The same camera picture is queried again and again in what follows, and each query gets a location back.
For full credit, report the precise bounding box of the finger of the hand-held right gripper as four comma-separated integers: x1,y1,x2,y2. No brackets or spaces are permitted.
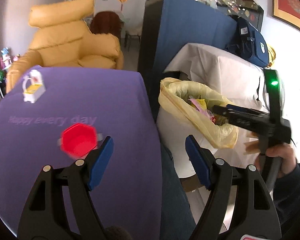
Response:
212,106,256,127
226,104,271,118

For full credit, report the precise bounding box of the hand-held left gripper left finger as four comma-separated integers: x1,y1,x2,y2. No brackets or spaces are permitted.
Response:
17,135,114,240

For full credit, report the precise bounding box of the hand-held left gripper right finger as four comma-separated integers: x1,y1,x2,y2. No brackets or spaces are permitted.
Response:
185,134,282,240

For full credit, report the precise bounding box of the heap of discarded wrappers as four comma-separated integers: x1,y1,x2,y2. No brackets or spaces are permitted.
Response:
187,95,230,126

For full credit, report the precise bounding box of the white trash bin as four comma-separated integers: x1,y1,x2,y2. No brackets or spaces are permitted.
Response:
156,97,238,178

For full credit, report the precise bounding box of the red hexagonal plastic container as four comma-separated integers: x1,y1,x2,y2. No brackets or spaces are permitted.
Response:
58,124,98,158

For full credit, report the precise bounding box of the person's right forearm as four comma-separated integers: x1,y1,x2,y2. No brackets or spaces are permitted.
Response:
272,164,300,240

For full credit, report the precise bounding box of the person's right hand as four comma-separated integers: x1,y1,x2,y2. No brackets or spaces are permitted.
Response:
255,142,298,179

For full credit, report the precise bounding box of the person's blue jeans leg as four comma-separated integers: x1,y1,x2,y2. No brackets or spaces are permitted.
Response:
160,145,198,240

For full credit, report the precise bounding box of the white sofa cover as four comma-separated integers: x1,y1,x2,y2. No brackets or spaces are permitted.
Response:
164,43,270,113

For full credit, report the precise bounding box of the blue backpack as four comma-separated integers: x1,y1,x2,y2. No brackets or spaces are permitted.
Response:
226,15,269,68

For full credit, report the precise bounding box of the purple tablecloth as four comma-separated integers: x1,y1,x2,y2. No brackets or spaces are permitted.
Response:
0,65,163,238

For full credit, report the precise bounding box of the blue cloth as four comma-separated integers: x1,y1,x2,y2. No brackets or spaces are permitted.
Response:
154,0,238,73

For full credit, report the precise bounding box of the small white yellow toy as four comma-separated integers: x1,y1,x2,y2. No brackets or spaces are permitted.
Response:
23,69,46,104

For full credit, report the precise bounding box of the black cabinet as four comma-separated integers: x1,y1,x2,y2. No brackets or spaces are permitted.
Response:
137,0,165,73

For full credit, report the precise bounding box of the white dining chair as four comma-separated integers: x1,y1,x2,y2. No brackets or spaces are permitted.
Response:
125,21,142,50

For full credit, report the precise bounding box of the yellow leather armchair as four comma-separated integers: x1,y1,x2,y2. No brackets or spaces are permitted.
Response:
5,0,124,94

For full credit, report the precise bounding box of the pile of colourful toys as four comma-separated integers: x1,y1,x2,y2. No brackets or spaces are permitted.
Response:
0,47,20,83

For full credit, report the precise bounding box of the brown chair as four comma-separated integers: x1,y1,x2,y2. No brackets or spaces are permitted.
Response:
90,11,122,35

